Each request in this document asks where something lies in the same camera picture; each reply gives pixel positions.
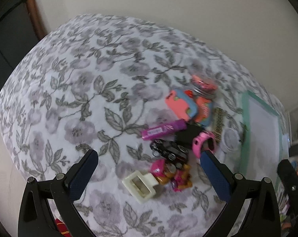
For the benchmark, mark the purple marker tube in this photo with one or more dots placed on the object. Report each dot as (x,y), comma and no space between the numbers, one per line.
(163,130)

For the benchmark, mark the cream plastic toy block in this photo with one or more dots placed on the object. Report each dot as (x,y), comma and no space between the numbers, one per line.
(141,186)

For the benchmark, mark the brown pink puppy figure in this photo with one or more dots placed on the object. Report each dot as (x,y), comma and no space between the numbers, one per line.
(164,172)

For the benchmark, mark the floral grey white blanket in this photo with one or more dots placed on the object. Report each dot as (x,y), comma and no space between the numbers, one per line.
(95,83)

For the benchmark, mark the clear jar of pink clips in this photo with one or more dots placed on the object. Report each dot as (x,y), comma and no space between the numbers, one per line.
(204,87)

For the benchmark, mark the black toy car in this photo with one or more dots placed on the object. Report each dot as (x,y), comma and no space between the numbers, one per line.
(171,151)

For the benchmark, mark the brown wooden door frame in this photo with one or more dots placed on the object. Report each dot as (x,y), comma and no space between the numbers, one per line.
(36,20)

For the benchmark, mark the green rimmed white tray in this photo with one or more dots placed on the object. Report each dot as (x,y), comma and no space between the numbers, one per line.
(262,148)

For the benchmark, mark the gold black comb block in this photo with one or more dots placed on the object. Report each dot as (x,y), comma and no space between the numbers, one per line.
(217,126)

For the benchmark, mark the orange blue tape dispenser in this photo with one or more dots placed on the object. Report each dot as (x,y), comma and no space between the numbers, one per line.
(204,115)

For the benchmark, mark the white round lid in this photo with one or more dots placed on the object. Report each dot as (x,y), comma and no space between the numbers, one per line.
(229,140)

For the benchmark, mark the black square box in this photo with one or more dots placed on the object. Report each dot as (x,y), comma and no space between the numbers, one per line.
(185,137)

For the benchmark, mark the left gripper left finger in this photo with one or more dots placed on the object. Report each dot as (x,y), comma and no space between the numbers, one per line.
(36,217)

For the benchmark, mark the pink toy watch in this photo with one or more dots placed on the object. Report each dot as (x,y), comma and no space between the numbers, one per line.
(204,141)

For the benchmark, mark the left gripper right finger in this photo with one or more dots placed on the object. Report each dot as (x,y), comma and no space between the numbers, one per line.
(262,217)

